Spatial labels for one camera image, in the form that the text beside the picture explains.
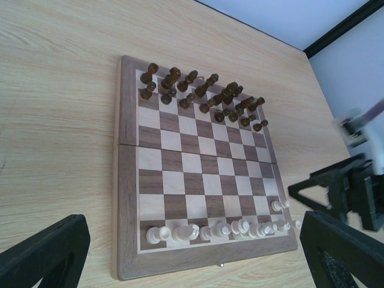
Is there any dark rook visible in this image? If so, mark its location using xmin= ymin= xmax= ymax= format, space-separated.
xmin=247 ymin=97 xmax=265 ymax=112
xmin=140 ymin=62 xmax=159 ymax=84

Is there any dark knight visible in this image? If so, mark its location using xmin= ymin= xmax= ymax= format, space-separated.
xmin=235 ymin=97 xmax=254 ymax=110
xmin=161 ymin=67 xmax=181 ymax=89

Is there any dark queen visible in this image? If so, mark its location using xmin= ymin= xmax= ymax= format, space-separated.
xmin=194 ymin=73 xmax=219 ymax=98

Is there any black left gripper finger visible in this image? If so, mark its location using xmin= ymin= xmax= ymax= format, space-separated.
xmin=1 ymin=214 xmax=91 ymax=287

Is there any light rook corner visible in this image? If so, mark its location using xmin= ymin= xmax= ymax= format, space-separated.
xmin=146 ymin=226 xmax=172 ymax=245

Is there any dark knight right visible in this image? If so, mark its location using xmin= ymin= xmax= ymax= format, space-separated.
xmin=235 ymin=97 xmax=254 ymax=110

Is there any light wooden king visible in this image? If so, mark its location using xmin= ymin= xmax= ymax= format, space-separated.
xmin=247 ymin=223 xmax=272 ymax=239

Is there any dark pawn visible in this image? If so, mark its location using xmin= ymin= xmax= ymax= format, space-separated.
xmin=161 ymin=87 xmax=177 ymax=105
xmin=228 ymin=109 xmax=244 ymax=122
xmin=199 ymin=98 xmax=215 ymax=114
xmin=253 ymin=119 xmax=268 ymax=132
xmin=214 ymin=108 xmax=231 ymax=122
xmin=240 ymin=114 xmax=257 ymax=127
xmin=179 ymin=93 xmax=195 ymax=109
xmin=139 ymin=82 xmax=156 ymax=100

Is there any light pawn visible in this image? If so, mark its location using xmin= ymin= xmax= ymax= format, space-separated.
xmin=271 ymin=200 xmax=290 ymax=212

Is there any dark bishop left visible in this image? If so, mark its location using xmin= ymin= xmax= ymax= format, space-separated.
xmin=177 ymin=70 xmax=198 ymax=92

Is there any light piece row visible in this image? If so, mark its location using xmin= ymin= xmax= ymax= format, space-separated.
xmin=199 ymin=222 xmax=232 ymax=241

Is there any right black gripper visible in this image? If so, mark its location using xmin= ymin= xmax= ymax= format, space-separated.
xmin=288 ymin=154 xmax=383 ymax=287

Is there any wooden chess board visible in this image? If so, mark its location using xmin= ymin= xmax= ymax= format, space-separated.
xmin=112 ymin=56 xmax=298 ymax=281

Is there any dark rook far right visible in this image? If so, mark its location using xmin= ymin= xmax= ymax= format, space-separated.
xmin=247 ymin=97 xmax=265 ymax=112

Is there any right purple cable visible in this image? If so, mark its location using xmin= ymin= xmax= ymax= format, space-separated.
xmin=363 ymin=98 xmax=384 ymax=122

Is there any dark king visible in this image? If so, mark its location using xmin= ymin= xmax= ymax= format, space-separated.
xmin=213 ymin=82 xmax=238 ymax=106

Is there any dark rook far left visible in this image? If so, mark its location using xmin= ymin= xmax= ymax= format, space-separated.
xmin=140 ymin=62 xmax=159 ymax=84

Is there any dark knight left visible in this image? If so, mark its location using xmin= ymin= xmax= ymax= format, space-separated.
xmin=161 ymin=67 xmax=181 ymax=89

